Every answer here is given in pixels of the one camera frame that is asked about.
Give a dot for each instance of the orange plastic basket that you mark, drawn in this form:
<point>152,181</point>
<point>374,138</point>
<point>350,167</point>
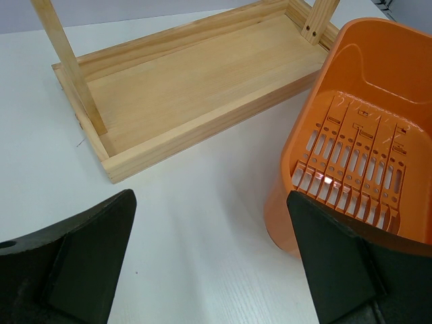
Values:
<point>361,144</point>

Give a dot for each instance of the wooden clothes rack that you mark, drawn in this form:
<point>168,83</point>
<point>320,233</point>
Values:
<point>144,100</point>

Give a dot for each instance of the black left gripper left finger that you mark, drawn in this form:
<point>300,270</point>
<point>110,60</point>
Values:
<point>68,272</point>

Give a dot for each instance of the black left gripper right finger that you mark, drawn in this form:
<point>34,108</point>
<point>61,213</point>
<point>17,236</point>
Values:
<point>357,273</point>

